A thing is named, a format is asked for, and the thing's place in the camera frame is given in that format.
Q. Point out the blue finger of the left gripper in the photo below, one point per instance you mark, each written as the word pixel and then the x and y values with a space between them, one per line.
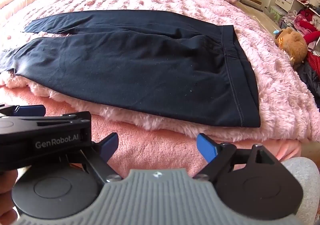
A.
pixel 30 110

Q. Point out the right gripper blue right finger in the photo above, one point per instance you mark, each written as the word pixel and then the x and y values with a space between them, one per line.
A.
pixel 206 147

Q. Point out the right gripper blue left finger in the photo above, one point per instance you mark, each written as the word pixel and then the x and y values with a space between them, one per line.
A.
pixel 105 149

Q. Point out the black pants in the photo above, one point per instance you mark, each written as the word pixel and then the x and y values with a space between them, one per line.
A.
pixel 154 62

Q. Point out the person's left hand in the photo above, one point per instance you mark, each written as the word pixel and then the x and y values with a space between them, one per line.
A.
pixel 7 213

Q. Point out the fluffy pink blanket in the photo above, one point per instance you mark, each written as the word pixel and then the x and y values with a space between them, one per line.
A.
pixel 287 108

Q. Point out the brown teddy bear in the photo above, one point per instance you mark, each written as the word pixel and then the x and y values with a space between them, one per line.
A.
pixel 293 43

